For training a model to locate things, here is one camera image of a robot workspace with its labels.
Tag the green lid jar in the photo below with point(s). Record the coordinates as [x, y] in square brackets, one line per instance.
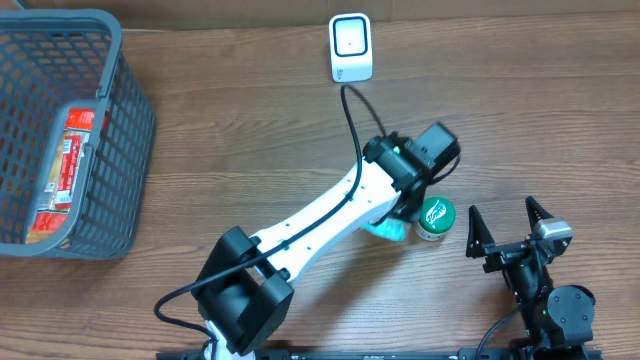
[436, 218]

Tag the white barcode scanner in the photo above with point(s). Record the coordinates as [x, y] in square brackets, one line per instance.
[351, 47]

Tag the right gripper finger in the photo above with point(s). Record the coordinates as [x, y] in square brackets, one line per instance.
[480, 240]
[538, 217]

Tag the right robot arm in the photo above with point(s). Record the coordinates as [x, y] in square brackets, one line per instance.
[557, 320]

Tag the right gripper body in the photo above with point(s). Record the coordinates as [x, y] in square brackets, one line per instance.
[507, 248]

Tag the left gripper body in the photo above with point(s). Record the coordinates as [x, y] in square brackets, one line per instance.
[410, 211]

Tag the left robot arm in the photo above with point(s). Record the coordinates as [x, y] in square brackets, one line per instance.
[248, 281]

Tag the grey plastic shopping basket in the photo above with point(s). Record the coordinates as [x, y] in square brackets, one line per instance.
[51, 61]

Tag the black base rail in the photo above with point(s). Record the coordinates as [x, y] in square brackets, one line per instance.
[461, 354]

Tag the teal tissue packet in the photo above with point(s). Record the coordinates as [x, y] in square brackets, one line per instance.
[390, 229]

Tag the orange spaghetti package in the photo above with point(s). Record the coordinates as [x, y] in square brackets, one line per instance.
[56, 200]

